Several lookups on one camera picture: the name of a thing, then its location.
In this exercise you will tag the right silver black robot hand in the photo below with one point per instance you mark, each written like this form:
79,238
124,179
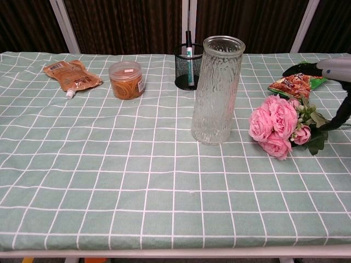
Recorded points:
333,69

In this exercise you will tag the pink artificial flower bouquet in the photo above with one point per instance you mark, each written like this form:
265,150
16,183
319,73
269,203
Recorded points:
274,120

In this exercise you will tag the tall textured glass vase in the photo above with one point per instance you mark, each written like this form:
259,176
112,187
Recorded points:
216,96

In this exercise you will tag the green orange snack bag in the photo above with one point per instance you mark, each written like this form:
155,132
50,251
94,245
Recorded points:
294,85

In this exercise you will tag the black capped marker pen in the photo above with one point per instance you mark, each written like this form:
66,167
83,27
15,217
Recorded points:
188,38

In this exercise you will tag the black mesh pen holder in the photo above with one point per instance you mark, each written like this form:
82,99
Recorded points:
181,68

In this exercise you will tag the clear jar of rubber bands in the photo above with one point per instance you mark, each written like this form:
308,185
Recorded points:
126,82

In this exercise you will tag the green white checked tablecloth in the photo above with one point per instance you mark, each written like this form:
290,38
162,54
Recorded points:
109,164

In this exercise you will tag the brown spout pouch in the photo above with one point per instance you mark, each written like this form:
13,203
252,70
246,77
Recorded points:
70,76

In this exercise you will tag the white metal frame post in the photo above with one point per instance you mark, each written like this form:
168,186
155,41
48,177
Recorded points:
304,27
186,16
65,27

